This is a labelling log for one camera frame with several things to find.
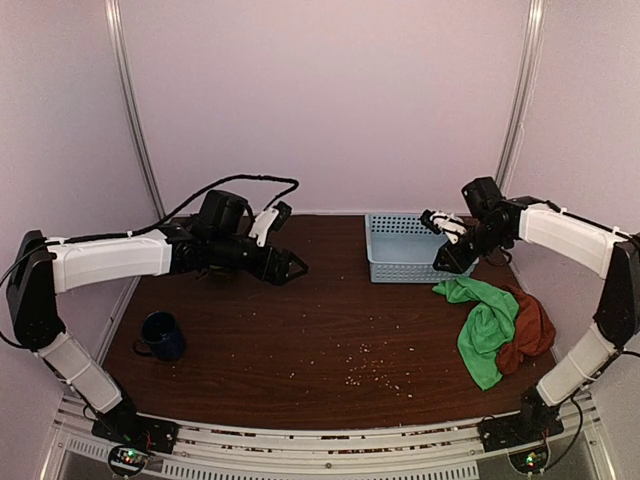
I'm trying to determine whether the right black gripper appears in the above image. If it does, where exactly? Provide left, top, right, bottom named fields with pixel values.
left=434, top=220, right=510, bottom=274

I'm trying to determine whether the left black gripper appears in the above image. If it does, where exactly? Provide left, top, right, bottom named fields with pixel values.
left=211, top=232, right=309, bottom=286

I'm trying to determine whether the green towel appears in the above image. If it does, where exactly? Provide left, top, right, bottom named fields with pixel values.
left=432, top=276, right=519, bottom=391

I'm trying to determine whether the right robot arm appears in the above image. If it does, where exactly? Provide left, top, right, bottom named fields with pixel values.
left=420, top=177, right=639, bottom=442

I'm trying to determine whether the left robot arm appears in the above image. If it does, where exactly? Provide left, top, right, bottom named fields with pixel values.
left=2, top=190, right=309, bottom=444

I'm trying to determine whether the light blue plastic basket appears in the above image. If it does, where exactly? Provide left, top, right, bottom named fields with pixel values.
left=364, top=213, right=456, bottom=284

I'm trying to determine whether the brown towel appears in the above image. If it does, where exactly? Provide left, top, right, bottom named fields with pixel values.
left=496, top=285, right=556, bottom=375

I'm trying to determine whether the dark blue mug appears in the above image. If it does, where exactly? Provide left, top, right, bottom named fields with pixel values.
left=132, top=311, right=187, bottom=362

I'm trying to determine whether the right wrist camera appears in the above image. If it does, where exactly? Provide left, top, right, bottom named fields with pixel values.
left=419, top=210, right=467, bottom=244

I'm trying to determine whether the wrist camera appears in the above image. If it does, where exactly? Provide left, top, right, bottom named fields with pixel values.
left=248, top=201, right=292, bottom=248
left=419, top=210, right=467, bottom=244

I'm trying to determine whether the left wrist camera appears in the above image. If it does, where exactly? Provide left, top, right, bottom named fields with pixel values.
left=248, top=201, right=292, bottom=248

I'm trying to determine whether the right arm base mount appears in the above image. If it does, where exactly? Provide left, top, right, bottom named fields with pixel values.
left=477, top=412, right=564, bottom=452

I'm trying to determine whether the aluminium front rail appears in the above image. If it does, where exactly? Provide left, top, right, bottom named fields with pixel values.
left=39, top=394, right=616, bottom=480

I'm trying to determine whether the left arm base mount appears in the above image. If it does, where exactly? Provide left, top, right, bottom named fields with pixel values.
left=91, top=416, right=179, bottom=454

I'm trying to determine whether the right aluminium frame post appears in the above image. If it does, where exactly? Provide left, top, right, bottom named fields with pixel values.
left=495, top=0, right=546, bottom=193

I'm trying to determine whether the aluminium frame post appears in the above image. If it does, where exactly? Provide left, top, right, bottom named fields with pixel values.
left=495, top=0, right=546, bottom=193
left=104, top=0, right=166, bottom=219

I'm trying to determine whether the left aluminium frame post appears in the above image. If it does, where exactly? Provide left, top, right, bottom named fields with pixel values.
left=104, top=0, right=166, bottom=219

